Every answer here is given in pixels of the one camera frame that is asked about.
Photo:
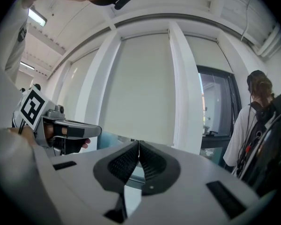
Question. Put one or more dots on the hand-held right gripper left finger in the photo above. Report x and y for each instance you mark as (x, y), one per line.
(89, 177)

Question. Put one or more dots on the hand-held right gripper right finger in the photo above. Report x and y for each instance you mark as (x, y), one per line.
(189, 184)

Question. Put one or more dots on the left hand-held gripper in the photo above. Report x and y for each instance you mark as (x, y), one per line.
(32, 107)

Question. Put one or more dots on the person's left forearm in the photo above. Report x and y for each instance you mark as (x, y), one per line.
(21, 135)

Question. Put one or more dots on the person's left hand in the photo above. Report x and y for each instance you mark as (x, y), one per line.
(72, 146)

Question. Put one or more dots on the operator in white shirt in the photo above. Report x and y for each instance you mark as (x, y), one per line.
(14, 172)

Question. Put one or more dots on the dark-framed glass window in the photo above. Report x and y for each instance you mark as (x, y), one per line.
(215, 102)

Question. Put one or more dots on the fluorescent ceiling light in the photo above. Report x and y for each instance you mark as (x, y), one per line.
(27, 65)
(37, 16)

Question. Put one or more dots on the white ceiling pipes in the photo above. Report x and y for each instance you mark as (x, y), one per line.
(269, 43)

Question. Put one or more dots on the grey curved ceiling rail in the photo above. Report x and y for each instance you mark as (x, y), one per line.
(154, 16)

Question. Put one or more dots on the black head camera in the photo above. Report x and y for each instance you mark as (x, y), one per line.
(124, 0)

